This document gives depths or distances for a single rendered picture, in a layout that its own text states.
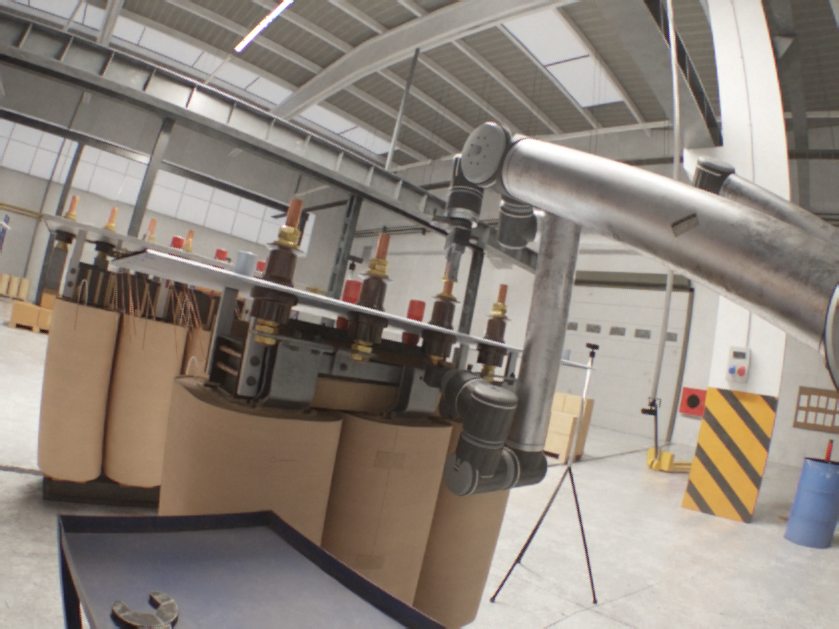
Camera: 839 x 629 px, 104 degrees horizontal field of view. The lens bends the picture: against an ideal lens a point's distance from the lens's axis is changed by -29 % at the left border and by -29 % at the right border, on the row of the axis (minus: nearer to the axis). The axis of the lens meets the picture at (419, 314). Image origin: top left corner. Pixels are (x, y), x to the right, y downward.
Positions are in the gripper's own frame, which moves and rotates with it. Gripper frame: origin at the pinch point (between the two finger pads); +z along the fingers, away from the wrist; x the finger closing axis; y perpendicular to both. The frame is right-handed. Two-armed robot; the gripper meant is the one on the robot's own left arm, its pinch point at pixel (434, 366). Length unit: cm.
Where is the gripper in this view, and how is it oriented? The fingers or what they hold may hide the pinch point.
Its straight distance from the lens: 135.8
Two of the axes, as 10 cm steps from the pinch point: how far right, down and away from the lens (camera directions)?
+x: -8.9, -2.1, -4.0
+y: 2.8, -9.5, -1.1
